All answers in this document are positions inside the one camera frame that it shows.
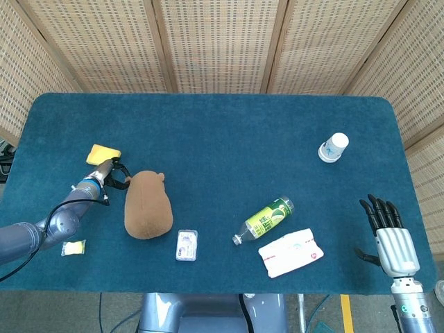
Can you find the white paper cup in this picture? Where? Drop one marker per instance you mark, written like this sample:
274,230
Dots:
333,148

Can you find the green label plastic bottle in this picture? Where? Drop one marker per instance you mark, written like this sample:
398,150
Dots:
267,220

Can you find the white tissue pack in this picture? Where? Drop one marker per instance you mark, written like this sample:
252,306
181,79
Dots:
290,253

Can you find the grey robot torso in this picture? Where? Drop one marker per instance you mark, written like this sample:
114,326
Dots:
211,314

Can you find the yellow sponge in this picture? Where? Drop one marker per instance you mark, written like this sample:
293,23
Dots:
100,154

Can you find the brown plush toy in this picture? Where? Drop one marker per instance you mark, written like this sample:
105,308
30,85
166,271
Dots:
148,206

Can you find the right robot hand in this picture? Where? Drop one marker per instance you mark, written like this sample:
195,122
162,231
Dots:
392,243

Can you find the woven bamboo folding screen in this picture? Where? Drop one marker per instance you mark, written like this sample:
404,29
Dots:
222,45

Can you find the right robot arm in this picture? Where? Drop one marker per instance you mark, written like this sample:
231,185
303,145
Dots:
412,305

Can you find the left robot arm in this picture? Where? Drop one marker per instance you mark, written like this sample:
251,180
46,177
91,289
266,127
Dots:
55,218

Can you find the small yellow snack packet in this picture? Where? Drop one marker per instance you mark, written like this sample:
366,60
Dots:
73,248

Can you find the yellow floor tape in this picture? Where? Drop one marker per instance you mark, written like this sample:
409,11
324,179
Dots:
347,314

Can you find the blue table mat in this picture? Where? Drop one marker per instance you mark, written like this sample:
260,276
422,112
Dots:
225,138

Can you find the clear plastic blister pack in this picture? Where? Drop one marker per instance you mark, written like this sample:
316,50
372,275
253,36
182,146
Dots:
186,245

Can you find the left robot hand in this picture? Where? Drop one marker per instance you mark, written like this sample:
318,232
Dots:
112,175

